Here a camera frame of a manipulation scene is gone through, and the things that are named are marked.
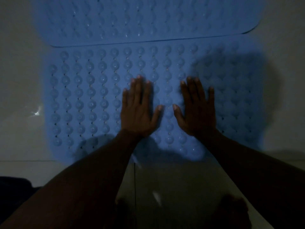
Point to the person's left middle finger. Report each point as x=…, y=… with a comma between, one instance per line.
x=139, y=89

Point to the person's left thumb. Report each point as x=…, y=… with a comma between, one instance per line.
x=157, y=114

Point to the person's left hand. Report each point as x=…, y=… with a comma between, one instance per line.
x=135, y=116

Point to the person's dark clothing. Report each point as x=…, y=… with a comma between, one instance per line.
x=13, y=195

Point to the person's left little finger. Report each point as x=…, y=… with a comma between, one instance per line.
x=124, y=98

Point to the person's right little finger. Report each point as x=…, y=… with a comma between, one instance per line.
x=211, y=98

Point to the person's left forearm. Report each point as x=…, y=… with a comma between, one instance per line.
x=83, y=183

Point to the person's right middle finger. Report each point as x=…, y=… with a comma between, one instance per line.
x=192, y=90

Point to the person's right hand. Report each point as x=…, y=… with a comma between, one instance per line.
x=199, y=116

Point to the blue suction cup bath mat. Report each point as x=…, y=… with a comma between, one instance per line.
x=95, y=92

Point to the person's right forearm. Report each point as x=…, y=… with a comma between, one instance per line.
x=257, y=174

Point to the person's right foot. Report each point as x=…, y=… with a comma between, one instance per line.
x=232, y=212

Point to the person's right thumb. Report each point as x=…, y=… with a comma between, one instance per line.
x=178, y=115

